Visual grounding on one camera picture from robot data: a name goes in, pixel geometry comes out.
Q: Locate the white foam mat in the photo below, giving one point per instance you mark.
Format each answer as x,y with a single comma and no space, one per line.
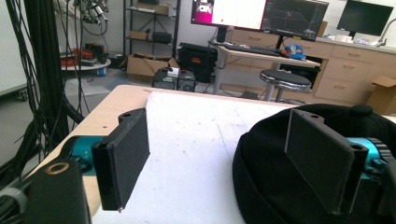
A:
193,140

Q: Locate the black metal shelf rack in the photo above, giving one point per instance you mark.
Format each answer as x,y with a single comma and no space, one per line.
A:
152,31

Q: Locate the black switched-off monitor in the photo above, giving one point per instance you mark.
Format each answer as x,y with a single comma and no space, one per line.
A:
364,15

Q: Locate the monitor with white window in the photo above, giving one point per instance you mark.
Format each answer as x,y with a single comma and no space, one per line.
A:
236,12

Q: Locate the round black stool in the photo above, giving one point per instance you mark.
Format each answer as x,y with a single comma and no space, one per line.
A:
285,79

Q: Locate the blue and orange object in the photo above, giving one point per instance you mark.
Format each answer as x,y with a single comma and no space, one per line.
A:
294,51

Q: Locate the round white low table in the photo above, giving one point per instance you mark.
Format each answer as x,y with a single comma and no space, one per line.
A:
93,66

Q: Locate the open cardboard box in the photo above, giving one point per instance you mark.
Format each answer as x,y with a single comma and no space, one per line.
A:
140,65

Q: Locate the light wooden drawer cabinet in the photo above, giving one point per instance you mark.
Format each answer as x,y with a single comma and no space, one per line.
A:
345,71

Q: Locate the black keyboard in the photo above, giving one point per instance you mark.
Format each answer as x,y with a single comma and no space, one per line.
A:
252,49

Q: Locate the black equipment case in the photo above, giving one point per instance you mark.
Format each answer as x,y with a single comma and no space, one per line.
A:
197,60

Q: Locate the monitor with dark graph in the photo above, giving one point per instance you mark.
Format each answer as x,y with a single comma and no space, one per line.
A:
295,18

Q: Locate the black cap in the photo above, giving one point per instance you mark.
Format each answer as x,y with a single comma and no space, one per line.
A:
267,174

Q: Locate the metal faucet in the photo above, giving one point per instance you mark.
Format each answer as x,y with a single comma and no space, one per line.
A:
385,32

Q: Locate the light wooden desk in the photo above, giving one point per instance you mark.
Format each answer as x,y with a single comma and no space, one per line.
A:
249,55

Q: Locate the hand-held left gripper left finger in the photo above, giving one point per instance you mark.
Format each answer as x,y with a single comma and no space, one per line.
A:
121,161

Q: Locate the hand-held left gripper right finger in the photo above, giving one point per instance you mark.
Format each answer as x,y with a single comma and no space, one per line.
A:
320,161

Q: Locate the small cardboard box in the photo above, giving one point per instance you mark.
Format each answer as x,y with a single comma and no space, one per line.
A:
384,93

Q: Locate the black computer box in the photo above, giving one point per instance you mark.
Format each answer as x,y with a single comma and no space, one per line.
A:
174,81

